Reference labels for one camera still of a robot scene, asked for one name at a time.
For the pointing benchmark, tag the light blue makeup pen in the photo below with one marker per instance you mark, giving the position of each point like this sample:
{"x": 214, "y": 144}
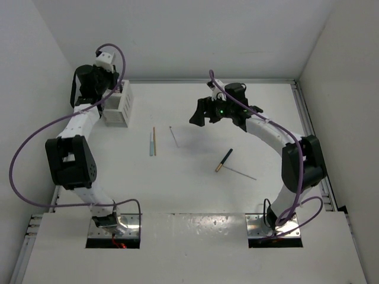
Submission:
{"x": 151, "y": 145}

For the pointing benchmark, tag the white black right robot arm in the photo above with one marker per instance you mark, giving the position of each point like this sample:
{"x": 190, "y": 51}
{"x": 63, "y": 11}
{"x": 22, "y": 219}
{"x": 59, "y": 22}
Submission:
{"x": 302, "y": 162}

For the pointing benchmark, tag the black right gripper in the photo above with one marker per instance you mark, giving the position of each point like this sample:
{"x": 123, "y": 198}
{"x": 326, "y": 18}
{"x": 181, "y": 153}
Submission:
{"x": 206, "y": 105}

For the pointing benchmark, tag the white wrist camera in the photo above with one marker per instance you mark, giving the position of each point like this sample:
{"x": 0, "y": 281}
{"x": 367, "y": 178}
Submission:
{"x": 217, "y": 92}
{"x": 106, "y": 61}

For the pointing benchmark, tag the thin long silver tool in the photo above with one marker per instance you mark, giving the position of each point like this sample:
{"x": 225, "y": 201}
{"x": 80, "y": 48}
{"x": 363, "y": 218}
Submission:
{"x": 240, "y": 173}

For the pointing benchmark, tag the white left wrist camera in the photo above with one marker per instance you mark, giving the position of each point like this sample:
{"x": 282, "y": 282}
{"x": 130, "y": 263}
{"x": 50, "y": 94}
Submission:
{"x": 106, "y": 61}

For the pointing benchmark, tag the white slotted organizer box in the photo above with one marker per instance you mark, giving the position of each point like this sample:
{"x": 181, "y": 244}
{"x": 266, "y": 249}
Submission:
{"x": 117, "y": 108}

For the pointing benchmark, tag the thin silver makeup tool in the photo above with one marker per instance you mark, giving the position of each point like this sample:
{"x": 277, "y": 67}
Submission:
{"x": 174, "y": 138}

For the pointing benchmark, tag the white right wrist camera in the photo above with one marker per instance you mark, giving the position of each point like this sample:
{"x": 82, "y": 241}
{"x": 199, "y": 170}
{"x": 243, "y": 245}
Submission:
{"x": 217, "y": 92}

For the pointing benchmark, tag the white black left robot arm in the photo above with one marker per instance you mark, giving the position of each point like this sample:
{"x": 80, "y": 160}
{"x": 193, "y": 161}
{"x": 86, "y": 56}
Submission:
{"x": 71, "y": 162}

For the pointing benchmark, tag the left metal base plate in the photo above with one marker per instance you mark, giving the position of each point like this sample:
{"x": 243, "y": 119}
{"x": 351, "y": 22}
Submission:
{"x": 128, "y": 227}

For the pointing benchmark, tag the gold makeup pencil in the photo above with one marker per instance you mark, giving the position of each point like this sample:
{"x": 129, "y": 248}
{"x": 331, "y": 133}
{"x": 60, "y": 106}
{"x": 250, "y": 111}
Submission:
{"x": 154, "y": 141}

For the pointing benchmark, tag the dark green gold mascara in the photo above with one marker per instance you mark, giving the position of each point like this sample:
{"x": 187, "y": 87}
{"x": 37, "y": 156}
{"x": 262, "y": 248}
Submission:
{"x": 223, "y": 160}

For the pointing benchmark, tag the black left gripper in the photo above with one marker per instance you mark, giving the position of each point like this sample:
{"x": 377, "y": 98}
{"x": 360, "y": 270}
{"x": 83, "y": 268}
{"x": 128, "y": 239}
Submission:
{"x": 112, "y": 76}

